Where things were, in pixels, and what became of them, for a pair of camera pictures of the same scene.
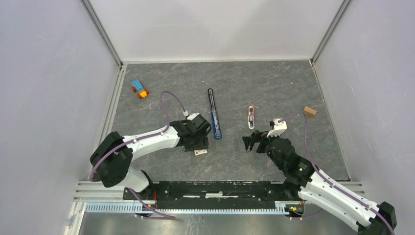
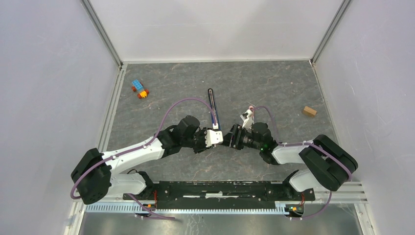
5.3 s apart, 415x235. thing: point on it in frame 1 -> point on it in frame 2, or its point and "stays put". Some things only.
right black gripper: [256, 136] -> [232, 139]
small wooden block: [310, 111] stays put
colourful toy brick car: [138, 86] stays put
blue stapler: [215, 114] stays put
